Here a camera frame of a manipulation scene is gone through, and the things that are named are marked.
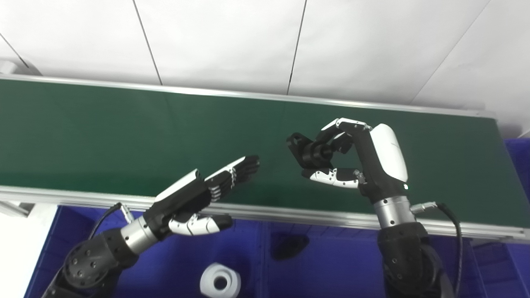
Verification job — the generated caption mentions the black flanged machine part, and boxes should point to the black flanged machine part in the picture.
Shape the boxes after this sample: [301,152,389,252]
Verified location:
[287,132,336,170]
[271,234,310,261]

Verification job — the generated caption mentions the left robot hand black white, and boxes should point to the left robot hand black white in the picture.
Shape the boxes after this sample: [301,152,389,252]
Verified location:
[143,155,260,241]

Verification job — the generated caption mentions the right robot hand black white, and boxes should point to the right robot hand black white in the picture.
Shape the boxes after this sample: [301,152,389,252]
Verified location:
[301,118,410,203]

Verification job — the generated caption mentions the grey conveyor support bracket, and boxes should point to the grey conveyor support bracket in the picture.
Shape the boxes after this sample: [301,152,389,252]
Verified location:
[0,201,36,218]

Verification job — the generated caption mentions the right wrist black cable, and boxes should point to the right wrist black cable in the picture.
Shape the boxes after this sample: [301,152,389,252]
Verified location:
[410,201,463,296]

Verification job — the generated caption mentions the green conveyor belt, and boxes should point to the green conveyor belt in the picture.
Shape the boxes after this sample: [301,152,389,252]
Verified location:
[0,74,530,243]
[0,79,530,228]

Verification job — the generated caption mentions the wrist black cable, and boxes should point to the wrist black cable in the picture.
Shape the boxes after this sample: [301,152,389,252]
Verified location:
[410,201,463,296]
[87,202,135,240]

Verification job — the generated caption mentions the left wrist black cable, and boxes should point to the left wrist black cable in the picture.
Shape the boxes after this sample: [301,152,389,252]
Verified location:
[87,202,135,240]

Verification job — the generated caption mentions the white cylindrical machine part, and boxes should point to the white cylindrical machine part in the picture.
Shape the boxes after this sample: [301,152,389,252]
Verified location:
[200,262,242,298]

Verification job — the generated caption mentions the blue plastic bin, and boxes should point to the blue plastic bin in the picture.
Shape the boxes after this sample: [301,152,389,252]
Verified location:
[261,221,489,298]
[472,139,530,298]
[24,206,265,298]

